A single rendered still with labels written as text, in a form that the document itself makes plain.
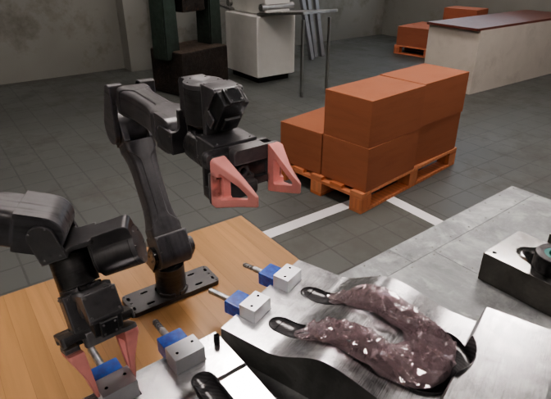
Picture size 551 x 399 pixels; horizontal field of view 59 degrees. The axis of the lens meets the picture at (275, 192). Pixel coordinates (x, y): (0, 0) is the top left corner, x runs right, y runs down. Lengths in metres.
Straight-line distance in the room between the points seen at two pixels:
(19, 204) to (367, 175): 2.43
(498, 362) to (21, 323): 0.87
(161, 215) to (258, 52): 4.95
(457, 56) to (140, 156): 5.19
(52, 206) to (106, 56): 6.29
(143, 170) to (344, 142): 2.11
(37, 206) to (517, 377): 0.71
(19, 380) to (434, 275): 0.85
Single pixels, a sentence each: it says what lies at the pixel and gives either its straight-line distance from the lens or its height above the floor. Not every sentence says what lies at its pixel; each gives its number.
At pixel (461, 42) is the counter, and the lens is 5.91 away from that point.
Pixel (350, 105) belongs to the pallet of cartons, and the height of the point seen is 0.64.
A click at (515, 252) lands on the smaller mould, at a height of 0.87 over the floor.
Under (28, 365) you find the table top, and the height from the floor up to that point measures 0.80.
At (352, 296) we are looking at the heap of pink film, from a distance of 0.90.
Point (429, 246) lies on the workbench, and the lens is 1.27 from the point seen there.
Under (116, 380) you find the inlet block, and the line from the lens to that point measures 0.77.
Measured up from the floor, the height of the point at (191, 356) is 0.91.
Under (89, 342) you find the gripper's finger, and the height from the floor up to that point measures 0.99.
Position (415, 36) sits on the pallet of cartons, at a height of 0.28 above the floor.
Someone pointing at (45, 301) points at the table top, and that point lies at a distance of 1.15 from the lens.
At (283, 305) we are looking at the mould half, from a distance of 0.95.
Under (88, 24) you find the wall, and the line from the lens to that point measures 6.85.
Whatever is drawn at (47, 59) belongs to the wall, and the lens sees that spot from 6.79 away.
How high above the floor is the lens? 1.46
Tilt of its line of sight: 27 degrees down
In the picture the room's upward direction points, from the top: straight up
